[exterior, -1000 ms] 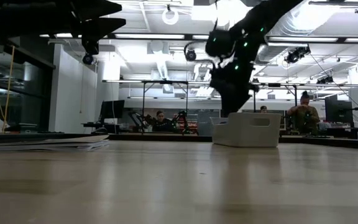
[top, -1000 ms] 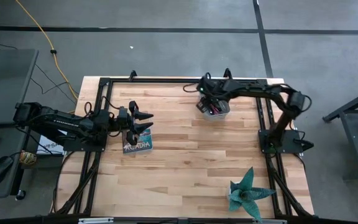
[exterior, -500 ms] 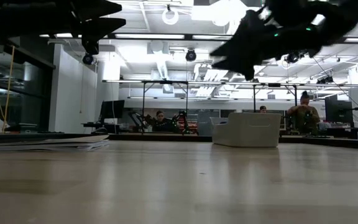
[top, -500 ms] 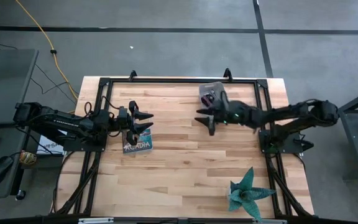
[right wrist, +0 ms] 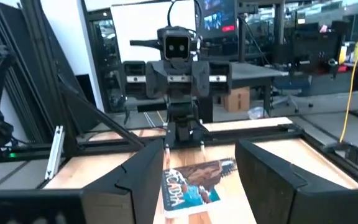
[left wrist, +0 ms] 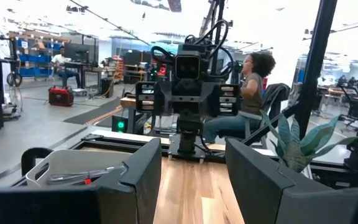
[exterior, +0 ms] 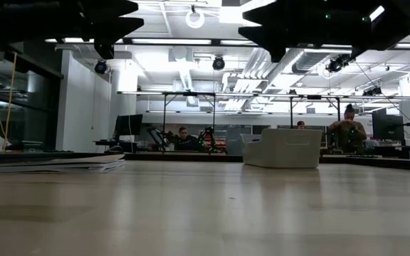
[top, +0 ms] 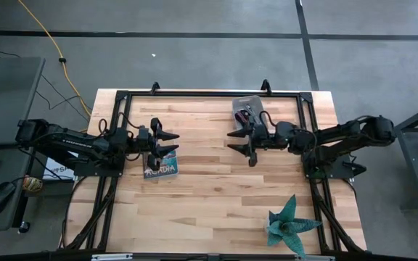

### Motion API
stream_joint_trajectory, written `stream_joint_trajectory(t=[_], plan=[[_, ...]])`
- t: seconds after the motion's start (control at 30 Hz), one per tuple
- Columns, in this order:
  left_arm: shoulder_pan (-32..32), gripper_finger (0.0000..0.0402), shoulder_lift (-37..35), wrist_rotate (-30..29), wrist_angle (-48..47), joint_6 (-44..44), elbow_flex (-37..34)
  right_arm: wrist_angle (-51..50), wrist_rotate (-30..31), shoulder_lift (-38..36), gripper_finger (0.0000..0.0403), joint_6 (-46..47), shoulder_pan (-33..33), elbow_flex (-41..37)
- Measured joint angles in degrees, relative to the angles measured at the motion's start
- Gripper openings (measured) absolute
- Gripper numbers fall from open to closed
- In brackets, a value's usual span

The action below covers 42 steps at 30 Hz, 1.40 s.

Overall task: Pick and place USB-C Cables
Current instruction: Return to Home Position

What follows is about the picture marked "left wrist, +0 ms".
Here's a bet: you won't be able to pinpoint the black floor mat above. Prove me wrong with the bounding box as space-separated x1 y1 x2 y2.
63 97 123 128

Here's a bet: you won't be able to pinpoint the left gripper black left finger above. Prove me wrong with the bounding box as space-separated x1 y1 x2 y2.
0 138 163 224

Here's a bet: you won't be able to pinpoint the white plastic bin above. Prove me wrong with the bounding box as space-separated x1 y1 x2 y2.
25 149 134 188

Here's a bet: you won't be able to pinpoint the office chair with jacket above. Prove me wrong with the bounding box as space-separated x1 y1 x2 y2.
243 82 292 147

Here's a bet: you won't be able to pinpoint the computer tower green fans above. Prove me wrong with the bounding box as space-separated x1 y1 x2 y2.
111 114 129 134

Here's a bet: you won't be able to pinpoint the black aluminium frame post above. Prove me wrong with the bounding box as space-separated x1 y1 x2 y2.
293 0 339 141

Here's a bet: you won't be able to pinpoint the wooden top workbench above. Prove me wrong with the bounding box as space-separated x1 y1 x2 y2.
119 95 180 135

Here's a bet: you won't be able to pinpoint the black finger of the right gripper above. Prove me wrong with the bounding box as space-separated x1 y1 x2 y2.
135 81 156 114
219 83 242 117

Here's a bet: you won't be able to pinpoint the dark office desk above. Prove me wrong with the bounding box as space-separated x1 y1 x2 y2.
62 60 106 95

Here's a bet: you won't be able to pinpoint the right arm wrist camera box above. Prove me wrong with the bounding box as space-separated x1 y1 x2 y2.
175 50 202 80

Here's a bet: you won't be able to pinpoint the person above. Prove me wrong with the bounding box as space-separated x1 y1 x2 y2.
50 45 82 90
203 52 277 144

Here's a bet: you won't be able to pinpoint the black computer monitor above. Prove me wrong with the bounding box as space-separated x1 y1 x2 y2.
63 42 91 63

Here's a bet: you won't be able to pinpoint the black waste bin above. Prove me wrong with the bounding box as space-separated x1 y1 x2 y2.
100 77 115 99

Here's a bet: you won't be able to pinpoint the black curved handle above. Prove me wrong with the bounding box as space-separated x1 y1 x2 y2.
21 147 55 177

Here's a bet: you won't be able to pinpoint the red and black case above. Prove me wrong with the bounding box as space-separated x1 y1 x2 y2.
48 86 75 108

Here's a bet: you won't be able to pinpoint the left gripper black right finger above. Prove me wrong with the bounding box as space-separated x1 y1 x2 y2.
224 138 358 224

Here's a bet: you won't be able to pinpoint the black diagonal frame brace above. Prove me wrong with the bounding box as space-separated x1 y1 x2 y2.
242 101 298 146

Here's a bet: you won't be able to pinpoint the grey braided USB-C cable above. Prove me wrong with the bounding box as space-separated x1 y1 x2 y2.
46 166 127 185

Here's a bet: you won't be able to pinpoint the shelf with blue bins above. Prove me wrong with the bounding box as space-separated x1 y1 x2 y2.
16 38 62 78

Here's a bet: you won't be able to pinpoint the green potted succulent plant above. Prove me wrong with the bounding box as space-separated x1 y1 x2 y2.
259 110 358 174

